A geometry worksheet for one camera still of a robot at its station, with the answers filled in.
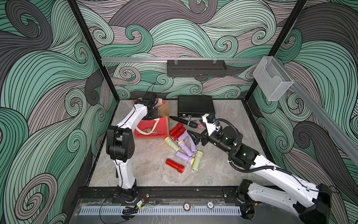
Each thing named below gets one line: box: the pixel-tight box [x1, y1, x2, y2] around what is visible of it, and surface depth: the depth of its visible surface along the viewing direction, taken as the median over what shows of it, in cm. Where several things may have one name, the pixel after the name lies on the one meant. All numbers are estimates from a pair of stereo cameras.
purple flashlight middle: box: [177, 140, 194, 157], surface depth 90 cm
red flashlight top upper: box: [169, 122, 184, 137], surface depth 102 cm
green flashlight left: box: [164, 136, 181, 153], surface depth 92 cm
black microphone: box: [169, 115, 199, 129], surface depth 108 cm
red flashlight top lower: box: [170, 127, 186, 141], surface depth 96 cm
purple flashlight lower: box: [175, 151, 196, 166], surface depth 87 cm
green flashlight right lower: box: [192, 150, 204, 174], surface depth 84 cm
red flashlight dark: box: [165, 158, 186, 174], surface depth 83 cm
